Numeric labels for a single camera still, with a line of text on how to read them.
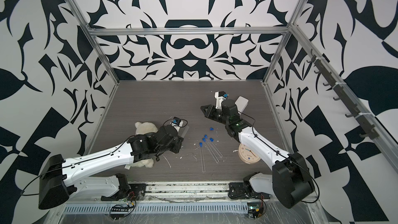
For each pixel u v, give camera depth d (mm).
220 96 744
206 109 793
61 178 400
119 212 725
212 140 910
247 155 831
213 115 726
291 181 412
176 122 674
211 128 948
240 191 744
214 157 847
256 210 713
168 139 566
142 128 870
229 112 607
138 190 749
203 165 816
